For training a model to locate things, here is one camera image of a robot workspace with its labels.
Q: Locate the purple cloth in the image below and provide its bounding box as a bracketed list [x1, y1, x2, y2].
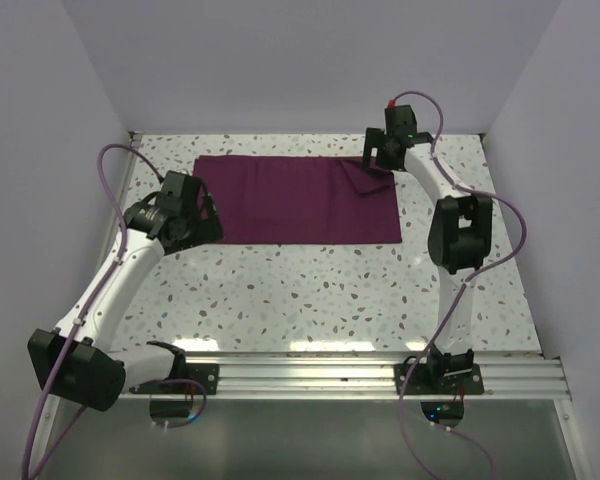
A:
[193, 155, 402, 245]

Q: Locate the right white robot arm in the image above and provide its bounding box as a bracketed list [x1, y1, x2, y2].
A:
[363, 100, 493, 393]

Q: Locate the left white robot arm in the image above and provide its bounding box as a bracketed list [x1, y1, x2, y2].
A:
[27, 171, 224, 412]

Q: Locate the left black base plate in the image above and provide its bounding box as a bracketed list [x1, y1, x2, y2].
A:
[181, 363, 220, 396]

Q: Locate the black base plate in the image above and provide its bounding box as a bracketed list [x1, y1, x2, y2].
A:
[393, 347, 485, 396]
[181, 363, 220, 396]

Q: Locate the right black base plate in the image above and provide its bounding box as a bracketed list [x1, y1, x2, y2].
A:
[393, 347, 485, 396]

